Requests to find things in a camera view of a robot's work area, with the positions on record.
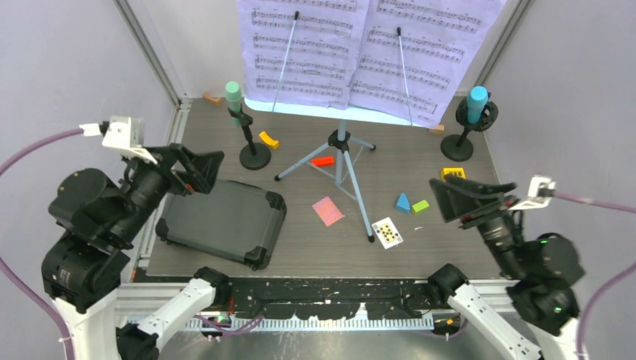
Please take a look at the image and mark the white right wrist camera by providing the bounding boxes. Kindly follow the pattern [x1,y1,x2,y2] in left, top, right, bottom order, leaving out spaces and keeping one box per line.
[510,175,557,211]

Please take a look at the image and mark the aluminium frame rail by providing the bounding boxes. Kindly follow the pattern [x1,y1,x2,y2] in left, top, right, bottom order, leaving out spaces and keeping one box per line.
[113,1,192,143]
[474,0,533,86]

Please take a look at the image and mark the aluminium frame rail right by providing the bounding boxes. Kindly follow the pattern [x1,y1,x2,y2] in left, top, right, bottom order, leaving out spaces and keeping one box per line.
[474,0,533,86]

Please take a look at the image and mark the mint green toy microphone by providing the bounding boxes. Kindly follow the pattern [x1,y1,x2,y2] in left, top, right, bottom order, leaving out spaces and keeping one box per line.
[225,81,243,128]

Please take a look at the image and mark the aluminium frame rail left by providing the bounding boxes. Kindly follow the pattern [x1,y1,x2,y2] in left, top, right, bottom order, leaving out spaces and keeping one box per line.
[113,1,192,143]

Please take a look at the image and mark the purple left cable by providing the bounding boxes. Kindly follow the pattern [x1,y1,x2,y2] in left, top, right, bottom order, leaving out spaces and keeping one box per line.
[0,126,107,360]

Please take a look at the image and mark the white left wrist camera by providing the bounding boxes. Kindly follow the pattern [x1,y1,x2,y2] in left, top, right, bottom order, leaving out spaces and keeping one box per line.
[101,115,158,164]

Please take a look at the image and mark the purple cable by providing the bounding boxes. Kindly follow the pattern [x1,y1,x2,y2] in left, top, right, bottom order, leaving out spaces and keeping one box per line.
[0,126,107,360]
[546,190,636,360]

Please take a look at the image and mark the black right microphone stand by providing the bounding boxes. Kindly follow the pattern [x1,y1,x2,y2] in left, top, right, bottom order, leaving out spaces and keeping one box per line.
[440,97,499,162]

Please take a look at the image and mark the red backed playing card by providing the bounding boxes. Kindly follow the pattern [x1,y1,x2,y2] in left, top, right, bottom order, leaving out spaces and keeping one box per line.
[312,196,344,227]

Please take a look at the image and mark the sheet music page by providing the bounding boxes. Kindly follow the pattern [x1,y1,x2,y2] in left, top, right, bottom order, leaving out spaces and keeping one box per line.
[237,0,370,110]
[349,0,506,128]

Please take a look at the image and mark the orange rectangular block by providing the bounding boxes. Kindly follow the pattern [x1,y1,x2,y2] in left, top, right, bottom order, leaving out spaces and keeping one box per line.
[310,156,335,167]

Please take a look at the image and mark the face up playing card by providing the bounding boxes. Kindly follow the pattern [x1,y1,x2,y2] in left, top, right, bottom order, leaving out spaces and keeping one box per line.
[371,217,404,250]

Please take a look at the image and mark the blue sloped toy brick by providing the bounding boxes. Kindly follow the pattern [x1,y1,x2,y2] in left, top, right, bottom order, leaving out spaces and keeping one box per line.
[395,193,411,214]

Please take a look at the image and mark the light blue music stand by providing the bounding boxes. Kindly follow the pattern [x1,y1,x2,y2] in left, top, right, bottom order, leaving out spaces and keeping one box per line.
[244,97,408,243]

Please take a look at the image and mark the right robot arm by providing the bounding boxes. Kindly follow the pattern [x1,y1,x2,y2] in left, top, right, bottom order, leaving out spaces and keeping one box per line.
[427,175,588,359]

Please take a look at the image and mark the yellow curved wooden block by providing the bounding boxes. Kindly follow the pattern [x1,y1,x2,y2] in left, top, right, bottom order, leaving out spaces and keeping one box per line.
[259,131,280,149]

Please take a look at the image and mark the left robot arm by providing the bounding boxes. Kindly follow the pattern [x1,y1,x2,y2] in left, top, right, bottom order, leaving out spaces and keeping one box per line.
[41,143,230,359]

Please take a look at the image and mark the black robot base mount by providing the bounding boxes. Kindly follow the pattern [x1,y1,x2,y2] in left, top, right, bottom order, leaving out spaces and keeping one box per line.
[206,277,451,320]

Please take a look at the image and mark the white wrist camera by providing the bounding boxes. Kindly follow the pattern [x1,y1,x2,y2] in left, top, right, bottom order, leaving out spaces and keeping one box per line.
[510,175,557,211]
[101,115,158,164]

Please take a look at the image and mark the black microphone stand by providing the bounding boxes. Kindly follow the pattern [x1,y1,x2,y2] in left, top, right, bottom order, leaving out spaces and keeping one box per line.
[228,106,272,170]
[440,97,499,162]

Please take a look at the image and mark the lime green wooden block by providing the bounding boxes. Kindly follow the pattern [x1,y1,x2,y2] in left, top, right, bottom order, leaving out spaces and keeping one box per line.
[411,199,430,214]

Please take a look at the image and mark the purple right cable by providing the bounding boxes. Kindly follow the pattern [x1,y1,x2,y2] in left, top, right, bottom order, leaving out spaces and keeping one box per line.
[546,190,636,360]

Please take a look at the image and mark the brown wooden block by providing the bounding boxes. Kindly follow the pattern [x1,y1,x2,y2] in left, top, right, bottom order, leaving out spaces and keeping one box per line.
[202,92,224,107]

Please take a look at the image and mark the grey aluminium carrying case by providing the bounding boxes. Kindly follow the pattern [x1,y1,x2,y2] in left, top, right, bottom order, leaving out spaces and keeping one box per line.
[155,179,287,271]

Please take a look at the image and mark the blue toy microphone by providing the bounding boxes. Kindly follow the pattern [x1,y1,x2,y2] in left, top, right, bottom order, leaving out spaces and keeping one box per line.
[466,85,489,124]

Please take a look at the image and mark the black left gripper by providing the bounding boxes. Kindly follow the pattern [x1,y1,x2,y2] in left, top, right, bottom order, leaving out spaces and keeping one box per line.
[113,138,226,241]

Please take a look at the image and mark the black left microphone stand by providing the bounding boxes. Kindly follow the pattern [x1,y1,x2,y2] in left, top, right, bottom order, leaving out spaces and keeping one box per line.
[228,106,272,170]

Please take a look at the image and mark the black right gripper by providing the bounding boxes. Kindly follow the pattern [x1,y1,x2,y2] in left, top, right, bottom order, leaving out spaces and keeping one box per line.
[426,171,525,275]

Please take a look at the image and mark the yellow red blue brick block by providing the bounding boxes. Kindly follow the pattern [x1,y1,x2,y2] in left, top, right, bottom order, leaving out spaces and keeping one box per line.
[440,167,467,181]

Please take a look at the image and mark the tan wooden block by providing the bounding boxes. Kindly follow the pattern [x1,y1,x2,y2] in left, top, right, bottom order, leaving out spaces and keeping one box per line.
[428,124,445,135]

